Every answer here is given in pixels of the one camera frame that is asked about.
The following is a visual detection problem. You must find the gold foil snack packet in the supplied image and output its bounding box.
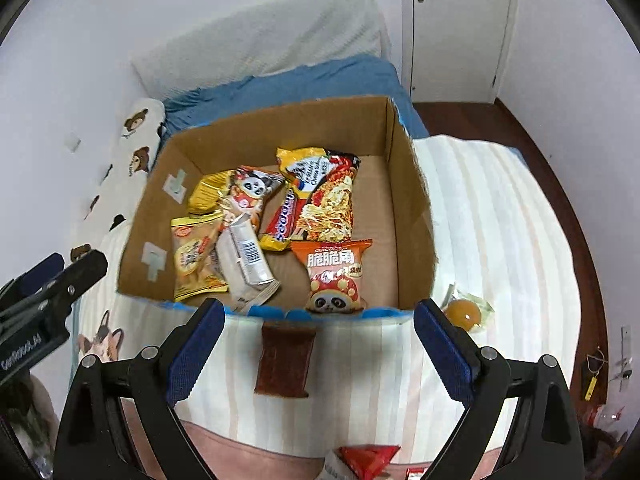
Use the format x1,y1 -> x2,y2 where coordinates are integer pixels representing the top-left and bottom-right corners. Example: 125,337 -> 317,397
187,170 -> 236,216

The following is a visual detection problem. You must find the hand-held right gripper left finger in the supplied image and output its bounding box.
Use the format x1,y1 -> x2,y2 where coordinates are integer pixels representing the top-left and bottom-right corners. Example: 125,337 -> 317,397
54,297 -> 227,480

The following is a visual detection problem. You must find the yellow cracker packet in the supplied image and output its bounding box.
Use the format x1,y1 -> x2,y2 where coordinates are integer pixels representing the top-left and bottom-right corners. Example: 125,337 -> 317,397
170,210 -> 231,303

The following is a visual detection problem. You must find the blue bed sheet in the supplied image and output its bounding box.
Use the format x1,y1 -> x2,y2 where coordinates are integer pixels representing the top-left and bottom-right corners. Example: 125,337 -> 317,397
160,57 -> 431,141

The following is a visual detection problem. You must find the cardboard box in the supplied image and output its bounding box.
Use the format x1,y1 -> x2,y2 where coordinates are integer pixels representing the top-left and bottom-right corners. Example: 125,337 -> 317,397
116,95 -> 440,318

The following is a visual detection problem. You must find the instant noodle packet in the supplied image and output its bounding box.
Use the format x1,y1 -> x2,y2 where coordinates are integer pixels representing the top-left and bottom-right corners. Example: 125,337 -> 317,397
259,146 -> 362,253

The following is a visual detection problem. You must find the round brown egg snack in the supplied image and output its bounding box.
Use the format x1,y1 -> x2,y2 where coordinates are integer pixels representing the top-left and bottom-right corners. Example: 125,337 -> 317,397
440,284 -> 496,333

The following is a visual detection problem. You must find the grey white snack packet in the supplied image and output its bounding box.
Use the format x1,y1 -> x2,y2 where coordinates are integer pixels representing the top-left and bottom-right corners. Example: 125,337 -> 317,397
324,450 -> 351,480

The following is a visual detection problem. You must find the bright red snack packet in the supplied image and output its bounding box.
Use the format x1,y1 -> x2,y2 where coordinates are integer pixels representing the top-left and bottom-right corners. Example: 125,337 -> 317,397
336,444 -> 402,480

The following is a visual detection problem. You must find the white red panda snack packet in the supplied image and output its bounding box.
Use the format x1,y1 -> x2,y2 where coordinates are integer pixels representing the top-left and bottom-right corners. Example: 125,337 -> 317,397
220,164 -> 287,233

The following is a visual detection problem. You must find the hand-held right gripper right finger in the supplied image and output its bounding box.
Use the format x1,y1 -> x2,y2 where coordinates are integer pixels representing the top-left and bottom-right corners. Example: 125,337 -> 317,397
414,298 -> 586,480

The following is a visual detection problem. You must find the dark red snack packet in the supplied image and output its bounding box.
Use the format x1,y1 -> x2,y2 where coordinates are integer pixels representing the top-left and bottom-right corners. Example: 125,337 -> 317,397
253,323 -> 317,398

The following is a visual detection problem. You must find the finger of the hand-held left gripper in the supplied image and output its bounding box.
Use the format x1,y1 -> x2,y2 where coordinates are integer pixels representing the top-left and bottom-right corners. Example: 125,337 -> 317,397
30,249 -> 109,318
0,252 -> 66,306

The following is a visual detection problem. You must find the orange panda snack packet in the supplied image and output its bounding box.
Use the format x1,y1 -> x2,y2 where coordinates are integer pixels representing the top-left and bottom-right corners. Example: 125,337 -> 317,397
290,238 -> 375,315

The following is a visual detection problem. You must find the white headboard cushion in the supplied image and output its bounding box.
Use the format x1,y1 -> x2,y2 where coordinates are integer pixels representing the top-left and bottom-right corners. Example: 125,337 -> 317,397
131,0 -> 386,101

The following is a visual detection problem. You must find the white door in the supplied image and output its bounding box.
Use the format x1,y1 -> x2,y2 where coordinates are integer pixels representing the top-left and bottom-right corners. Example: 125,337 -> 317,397
400,0 -> 521,106

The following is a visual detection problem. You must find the cat print striped blanket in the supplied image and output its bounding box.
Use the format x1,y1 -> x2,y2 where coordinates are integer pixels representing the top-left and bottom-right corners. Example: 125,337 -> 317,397
30,135 -> 583,480

